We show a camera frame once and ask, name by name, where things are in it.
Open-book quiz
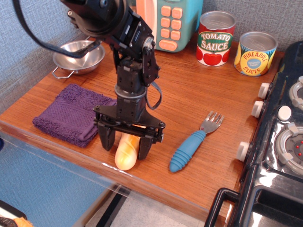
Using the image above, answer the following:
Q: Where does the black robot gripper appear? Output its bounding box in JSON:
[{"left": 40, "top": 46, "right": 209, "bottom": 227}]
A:
[{"left": 93, "top": 93, "right": 166, "bottom": 160}]

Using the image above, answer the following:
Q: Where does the yellow toy sausage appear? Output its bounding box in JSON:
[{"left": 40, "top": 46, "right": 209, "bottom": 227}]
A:
[{"left": 115, "top": 133, "right": 140, "bottom": 171}]

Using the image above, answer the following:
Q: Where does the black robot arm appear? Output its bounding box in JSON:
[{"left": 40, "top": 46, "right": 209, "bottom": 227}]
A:
[{"left": 64, "top": 0, "right": 165, "bottom": 160}]

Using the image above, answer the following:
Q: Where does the folded purple cloth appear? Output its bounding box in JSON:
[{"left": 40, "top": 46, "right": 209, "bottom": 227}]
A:
[{"left": 32, "top": 84, "right": 116, "bottom": 148}]

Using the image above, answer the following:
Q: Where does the teal toy microwave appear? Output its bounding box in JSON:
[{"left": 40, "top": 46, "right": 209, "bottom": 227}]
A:
[{"left": 129, "top": 0, "right": 204, "bottom": 53}]

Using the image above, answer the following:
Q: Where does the orange fuzzy object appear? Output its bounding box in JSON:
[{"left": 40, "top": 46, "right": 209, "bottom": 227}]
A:
[{"left": 9, "top": 218, "right": 33, "bottom": 227}]

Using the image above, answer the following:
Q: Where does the tomato sauce can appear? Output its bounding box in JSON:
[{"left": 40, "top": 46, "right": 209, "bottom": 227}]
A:
[{"left": 196, "top": 11, "right": 236, "bottom": 67}]

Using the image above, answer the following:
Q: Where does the black toy stove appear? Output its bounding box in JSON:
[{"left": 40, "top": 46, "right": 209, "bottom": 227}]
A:
[{"left": 205, "top": 41, "right": 303, "bottom": 227}]

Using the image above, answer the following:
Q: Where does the pineapple slices can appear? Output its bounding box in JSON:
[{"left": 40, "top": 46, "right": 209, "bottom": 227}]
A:
[{"left": 234, "top": 31, "right": 278, "bottom": 77}]

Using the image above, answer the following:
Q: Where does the blue handled metal fork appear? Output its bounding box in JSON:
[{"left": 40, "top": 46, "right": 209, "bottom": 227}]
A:
[{"left": 169, "top": 111, "right": 224, "bottom": 173}]

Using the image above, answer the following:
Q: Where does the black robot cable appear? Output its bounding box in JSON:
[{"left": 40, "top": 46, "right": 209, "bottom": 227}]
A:
[{"left": 11, "top": 0, "right": 163, "bottom": 111}]

